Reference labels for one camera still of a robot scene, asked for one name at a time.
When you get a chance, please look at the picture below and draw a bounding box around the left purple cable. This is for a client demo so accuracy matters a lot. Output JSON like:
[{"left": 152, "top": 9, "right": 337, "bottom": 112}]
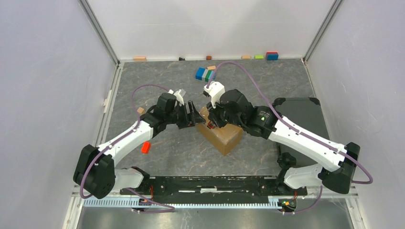
[{"left": 79, "top": 84, "right": 175, "bottom": 214}]

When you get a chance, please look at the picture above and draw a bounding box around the white toothed cable duct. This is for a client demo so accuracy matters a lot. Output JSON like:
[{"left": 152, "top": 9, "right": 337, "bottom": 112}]
[{"left": 83, "top": 196, "right": 282, "bottom": 209}]

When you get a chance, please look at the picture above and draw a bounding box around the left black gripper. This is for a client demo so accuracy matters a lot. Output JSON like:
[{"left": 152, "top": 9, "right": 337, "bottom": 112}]
[{"left": 165, "top": 100, "right": 205, "bottom": 129}]

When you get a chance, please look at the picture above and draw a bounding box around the tan block at wall left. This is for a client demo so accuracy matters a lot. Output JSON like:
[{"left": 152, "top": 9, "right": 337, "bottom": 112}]
[{"left": 133, "top": 56, "right": 147, "bottom": 62}]

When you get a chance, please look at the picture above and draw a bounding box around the blue green block stack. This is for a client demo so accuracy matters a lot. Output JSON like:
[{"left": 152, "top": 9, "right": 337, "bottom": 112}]
[{"left": 195, "top": 68, "right": 216, "bottom": 82}]

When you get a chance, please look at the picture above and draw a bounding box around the small red block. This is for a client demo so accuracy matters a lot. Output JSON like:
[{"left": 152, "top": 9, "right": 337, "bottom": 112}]
[{"left": 141, "top": 141, "right": 151, "bottom": 154}]

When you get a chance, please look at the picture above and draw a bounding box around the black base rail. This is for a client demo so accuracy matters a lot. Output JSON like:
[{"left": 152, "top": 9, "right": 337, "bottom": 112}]
[{"left": 135, "top": 176, "right": 308, "bottom": 204}]

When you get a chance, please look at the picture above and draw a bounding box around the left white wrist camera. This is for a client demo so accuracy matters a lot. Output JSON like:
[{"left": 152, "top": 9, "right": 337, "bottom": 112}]
[{"left": 168, "top": 89, "right": 186, "bottom": 106}]

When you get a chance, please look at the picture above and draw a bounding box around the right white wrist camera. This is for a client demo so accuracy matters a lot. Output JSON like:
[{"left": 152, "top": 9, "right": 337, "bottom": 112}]
[{"left": 203, "top": 81, "right": 225, "bottom": 109}]

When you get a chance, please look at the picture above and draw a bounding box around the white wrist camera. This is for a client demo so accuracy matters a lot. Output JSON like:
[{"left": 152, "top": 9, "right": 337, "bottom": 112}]
[
  {"left": 203, "top": 81, "right": 225, "bottom": 109},
  {"left": 168, "top": 89, "right": 186, "bottom": 106}
]

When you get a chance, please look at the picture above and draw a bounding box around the brown cardboard express box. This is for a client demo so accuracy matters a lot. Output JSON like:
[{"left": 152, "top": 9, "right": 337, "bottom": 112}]
[{"left": 196, "top": 107, "right": 243, "bottom": 156}]

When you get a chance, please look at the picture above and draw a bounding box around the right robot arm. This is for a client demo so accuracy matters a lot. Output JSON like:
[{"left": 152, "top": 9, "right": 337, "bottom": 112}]
[{"left": 203, "top": 88, "right": 360, "bottom": 195}]

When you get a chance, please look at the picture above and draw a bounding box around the red blue block at wall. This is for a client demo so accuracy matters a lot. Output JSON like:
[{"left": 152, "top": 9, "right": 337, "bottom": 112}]
[{"left": 266, "top": 52, "right": 279, "bottom": 61}]

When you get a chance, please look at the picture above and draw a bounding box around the small tan cube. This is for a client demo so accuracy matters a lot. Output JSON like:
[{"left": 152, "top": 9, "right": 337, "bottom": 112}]
[{"left": 137, "top": 107, "right": 146, "bottom": 115}]

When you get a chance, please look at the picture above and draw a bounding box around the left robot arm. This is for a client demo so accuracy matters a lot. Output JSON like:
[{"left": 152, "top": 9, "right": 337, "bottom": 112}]
[{"left": 73, "top": 92, "right": 205, "bottom": 199}]

